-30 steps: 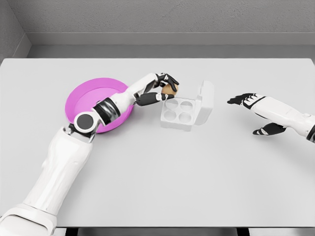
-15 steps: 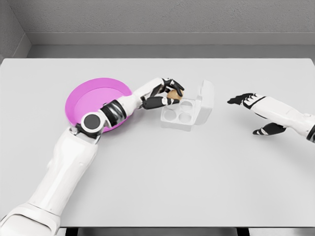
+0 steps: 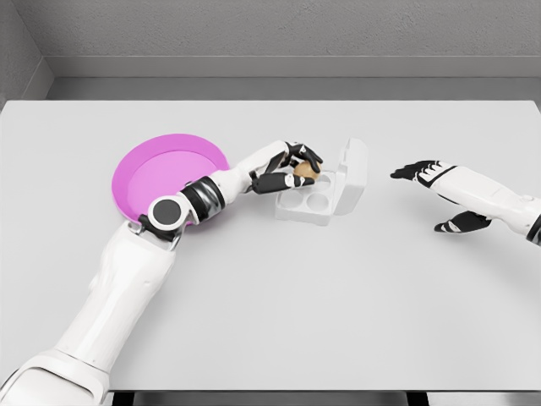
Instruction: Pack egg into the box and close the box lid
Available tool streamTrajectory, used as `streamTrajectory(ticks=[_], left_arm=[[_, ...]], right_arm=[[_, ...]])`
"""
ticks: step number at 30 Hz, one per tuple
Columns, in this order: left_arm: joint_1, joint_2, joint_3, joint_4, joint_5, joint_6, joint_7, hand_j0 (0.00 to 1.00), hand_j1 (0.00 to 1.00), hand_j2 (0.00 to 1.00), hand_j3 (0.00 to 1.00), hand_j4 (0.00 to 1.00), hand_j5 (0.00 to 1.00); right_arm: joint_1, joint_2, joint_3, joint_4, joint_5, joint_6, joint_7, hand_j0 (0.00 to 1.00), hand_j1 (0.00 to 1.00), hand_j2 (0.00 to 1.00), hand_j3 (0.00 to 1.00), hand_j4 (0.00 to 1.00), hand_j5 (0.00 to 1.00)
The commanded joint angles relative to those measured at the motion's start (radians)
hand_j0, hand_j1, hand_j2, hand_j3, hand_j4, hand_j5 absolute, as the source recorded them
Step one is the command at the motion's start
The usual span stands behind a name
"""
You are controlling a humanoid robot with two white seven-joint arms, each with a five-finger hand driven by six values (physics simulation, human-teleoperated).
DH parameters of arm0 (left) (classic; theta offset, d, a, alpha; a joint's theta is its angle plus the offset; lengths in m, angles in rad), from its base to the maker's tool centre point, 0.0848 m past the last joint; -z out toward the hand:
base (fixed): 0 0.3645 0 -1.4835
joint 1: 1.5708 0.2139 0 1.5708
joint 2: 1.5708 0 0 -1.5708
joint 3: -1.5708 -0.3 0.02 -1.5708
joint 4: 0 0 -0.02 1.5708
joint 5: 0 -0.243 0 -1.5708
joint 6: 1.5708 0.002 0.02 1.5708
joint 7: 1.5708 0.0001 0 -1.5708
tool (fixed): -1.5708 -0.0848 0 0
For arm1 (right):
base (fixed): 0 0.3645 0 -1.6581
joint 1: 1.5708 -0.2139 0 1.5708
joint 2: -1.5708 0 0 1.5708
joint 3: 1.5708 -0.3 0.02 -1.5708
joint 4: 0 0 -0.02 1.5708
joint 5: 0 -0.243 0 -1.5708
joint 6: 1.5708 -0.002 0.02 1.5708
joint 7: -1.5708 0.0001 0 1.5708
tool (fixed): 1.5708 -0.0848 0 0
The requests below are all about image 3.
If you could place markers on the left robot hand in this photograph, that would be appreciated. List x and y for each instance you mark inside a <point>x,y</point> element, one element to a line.
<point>264,160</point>

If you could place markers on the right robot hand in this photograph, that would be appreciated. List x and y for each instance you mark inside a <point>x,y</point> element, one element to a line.
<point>439,177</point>

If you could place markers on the brown egg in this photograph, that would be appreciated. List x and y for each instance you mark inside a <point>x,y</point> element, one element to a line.
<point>307,170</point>

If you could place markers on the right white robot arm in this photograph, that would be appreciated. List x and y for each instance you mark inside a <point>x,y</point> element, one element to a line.
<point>507,203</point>

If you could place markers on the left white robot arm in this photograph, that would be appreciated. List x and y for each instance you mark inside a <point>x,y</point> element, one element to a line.
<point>127,270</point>

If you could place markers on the white egg box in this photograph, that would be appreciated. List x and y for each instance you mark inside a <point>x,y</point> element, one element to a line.
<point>338,186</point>

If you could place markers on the pink round plate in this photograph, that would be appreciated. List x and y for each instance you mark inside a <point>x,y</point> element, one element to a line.
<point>169,169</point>

